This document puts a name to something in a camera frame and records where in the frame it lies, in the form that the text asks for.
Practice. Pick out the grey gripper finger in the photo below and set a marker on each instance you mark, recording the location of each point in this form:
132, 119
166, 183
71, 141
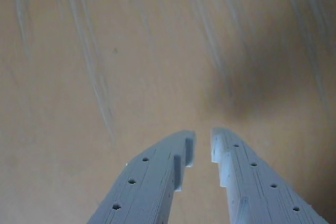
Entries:
148, 182
252, 187

